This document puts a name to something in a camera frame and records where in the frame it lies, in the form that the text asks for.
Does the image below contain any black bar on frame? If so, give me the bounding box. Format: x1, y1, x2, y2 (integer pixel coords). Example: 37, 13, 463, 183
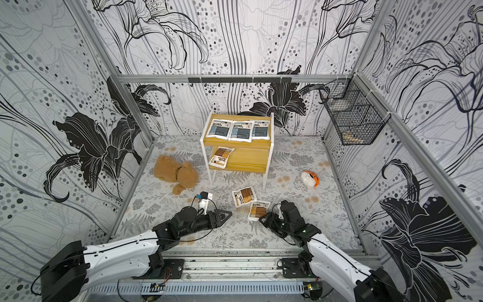
188, 77, 293, 84

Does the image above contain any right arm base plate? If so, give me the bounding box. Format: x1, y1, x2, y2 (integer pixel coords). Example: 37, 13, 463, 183
277, 257, 318, 279

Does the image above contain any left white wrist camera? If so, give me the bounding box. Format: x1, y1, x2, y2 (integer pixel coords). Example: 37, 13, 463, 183
196, 191, 213, 215

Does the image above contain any grey cable duct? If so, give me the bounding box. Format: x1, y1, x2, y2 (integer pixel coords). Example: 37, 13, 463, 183
88, 281, 304, 296

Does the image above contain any brown teddy bear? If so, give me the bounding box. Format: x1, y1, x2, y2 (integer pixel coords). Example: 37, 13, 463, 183
153, 156, 199, 196

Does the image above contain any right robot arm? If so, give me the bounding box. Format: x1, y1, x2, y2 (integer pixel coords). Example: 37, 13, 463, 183
259, 200, 408, 301

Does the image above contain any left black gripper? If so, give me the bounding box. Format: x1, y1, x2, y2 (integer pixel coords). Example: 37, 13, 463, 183
179, 210, 233, 239

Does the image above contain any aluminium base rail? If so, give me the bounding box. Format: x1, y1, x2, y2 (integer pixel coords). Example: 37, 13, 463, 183
77, 248, 389, 282

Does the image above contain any orange white toy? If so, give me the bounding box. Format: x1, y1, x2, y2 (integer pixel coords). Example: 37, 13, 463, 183
301, 171, 320, 187

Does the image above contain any black wire basket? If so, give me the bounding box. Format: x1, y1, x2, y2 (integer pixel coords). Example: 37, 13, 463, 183
318, 78, 386, 145

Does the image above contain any brown coffee bag top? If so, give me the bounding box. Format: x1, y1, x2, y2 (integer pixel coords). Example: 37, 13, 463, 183
231, 186, 258, 208

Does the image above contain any brown coffee bag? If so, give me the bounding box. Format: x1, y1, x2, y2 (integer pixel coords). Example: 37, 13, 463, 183
231, 186, 258, 208
209, 147, 235, 169
247, 201, 271, 221

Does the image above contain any blue coffee bag two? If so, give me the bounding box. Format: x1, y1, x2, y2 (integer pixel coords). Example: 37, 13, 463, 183
228, 121, 255, 143

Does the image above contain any wooden two-tier shelf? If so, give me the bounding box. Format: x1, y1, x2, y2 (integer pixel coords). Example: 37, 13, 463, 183
199, 112, 275, 190

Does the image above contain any blue coffee bag one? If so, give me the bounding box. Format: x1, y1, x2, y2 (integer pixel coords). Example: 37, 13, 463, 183
206, 119, 233, 140

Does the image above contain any blue coffee bag three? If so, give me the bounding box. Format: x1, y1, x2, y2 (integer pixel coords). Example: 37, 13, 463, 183
252, 120, 270, 140

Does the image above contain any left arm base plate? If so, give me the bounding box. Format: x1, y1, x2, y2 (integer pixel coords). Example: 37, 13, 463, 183
133, 259, 185, 280

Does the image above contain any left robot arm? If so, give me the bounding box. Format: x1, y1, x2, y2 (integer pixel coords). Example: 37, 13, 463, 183
39, 206, 232, 301

